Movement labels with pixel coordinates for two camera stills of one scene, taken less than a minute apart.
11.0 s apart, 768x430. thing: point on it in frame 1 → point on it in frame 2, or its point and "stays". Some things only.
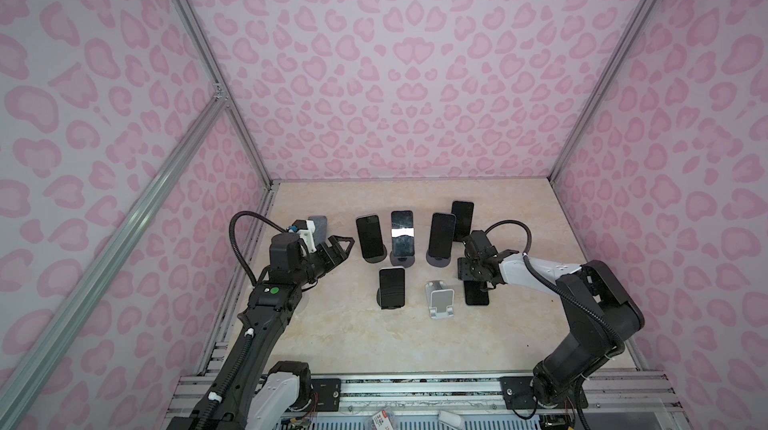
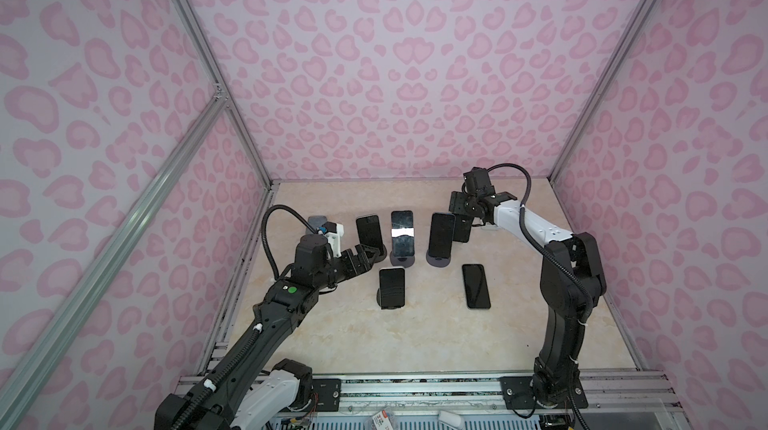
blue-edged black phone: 442,235 stays
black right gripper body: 469,270 → 464,204
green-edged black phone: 473,293 stays
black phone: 463,212 stays
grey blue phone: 320,230 stays
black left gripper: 334,250 → 364,265
